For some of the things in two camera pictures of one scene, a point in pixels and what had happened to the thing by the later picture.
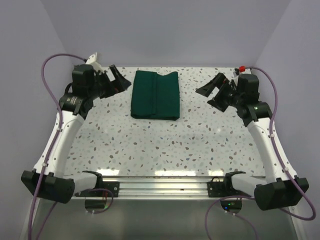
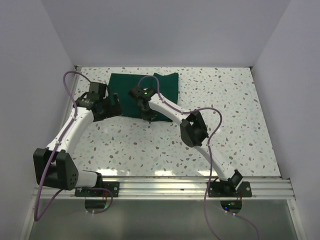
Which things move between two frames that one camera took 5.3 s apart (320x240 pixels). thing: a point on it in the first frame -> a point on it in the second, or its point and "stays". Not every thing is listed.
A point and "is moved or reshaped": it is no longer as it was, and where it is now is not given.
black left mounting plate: x=114 y=186 stays
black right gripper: x=217 y=81 -> x=146 y=116
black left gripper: x=116 y=86 -> x=114 y=110
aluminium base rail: x=161 y=188 stays
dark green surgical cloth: x=155 y=96 is moved or reshaped
